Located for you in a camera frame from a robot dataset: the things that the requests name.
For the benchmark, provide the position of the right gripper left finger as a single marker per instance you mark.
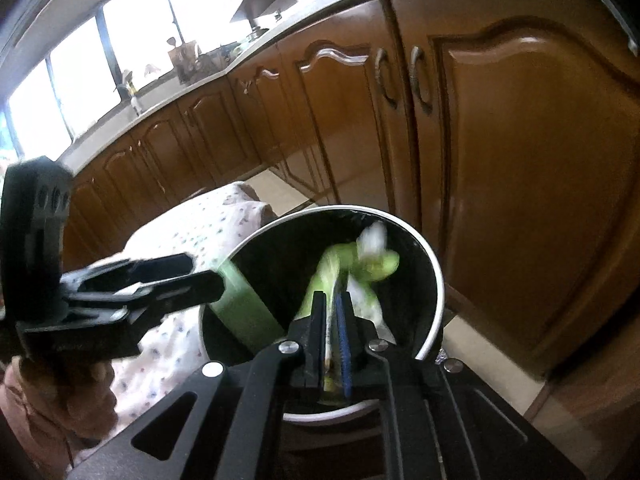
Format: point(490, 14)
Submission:
point(223, 422)

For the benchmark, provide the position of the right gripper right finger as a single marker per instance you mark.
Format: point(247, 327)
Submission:
point(440, 420)

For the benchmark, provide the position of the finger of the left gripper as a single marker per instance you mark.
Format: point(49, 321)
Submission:
point(151, 303)
point(150, 267)

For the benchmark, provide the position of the green juice carton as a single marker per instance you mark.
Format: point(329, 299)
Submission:
point(242, 312)

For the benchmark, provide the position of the green snack pouch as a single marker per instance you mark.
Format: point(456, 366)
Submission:
point(352, 268)

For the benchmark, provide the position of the white round trash bin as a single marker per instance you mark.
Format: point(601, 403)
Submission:
point(279, 260)

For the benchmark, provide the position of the brown wooden kitchen cabinets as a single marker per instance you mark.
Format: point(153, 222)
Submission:
point(506, 131)

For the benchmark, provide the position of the person's left hand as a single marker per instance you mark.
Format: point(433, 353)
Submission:
point(52, 417)

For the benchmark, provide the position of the wooden knife block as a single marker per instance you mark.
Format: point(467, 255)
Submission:
point(184, 59)

